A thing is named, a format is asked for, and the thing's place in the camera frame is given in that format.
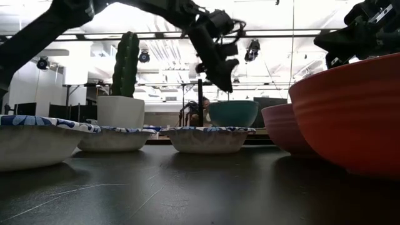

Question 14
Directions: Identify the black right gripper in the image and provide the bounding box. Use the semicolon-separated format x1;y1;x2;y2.
314;24;381;69

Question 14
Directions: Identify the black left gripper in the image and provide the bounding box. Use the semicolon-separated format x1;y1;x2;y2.
187;24;240;94

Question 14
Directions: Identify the blue patterned paper bowl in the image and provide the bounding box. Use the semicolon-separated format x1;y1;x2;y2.
0;114;101;173
77;126;157;153
159;126;256;154

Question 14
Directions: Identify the black ceiling spotlight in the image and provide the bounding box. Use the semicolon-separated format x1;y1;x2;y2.
244;39;261;63
36;56;51;71
138;49;151;64

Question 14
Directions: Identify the teal plastic bowl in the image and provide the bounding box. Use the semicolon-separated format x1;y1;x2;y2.
208;100;260;128

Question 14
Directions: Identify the person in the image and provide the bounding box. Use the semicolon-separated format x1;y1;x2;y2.
187;96;212;128

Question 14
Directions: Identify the large dark background screen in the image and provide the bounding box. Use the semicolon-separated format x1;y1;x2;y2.
252;97;289;129

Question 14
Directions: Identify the red plastic bowl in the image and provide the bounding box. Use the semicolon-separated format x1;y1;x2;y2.
288;52;400;181

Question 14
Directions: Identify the pink plastic bowl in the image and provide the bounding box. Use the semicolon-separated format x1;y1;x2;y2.
261;103;316;156

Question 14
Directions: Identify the green cactus plant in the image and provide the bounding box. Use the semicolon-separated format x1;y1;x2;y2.
111;31;141;98

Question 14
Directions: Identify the white hexagonal plant pot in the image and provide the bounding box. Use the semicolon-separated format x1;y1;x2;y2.
97;95;146;129

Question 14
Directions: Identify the black table mat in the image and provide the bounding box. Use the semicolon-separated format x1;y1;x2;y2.
0;144;400;225

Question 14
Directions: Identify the dark background monitor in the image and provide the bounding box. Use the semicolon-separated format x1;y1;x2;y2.
15;102;38;117

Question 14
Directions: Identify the black metal table frame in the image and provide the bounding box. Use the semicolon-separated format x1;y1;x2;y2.
197;78;204;128

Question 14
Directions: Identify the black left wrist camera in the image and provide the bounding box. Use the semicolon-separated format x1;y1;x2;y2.
203;9;247;39

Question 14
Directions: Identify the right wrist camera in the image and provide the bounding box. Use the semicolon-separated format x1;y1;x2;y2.
343;0;400;32

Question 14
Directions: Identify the black overhead rail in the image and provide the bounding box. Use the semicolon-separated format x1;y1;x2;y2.
0;29;340;42

